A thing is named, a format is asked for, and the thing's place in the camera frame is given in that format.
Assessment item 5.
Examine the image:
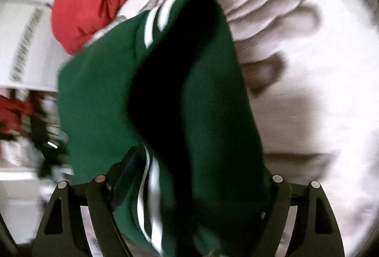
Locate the green varsity jacket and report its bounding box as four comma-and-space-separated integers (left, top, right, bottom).
56, 0, 273, 257
80, 0, 378, 257

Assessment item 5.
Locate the dark cloth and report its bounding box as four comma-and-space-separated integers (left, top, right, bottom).
30, 91, 73, 179

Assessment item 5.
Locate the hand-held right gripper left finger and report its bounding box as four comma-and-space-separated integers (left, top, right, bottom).
36, 146, 140, 257

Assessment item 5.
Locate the pile of red clothes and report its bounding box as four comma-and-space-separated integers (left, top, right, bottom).
0, 95, 34, 139

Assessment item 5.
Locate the red garment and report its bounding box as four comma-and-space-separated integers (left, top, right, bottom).
51, 0, 172, 55

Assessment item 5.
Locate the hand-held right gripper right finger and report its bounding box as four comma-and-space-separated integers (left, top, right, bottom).
252, 166, 345, 257

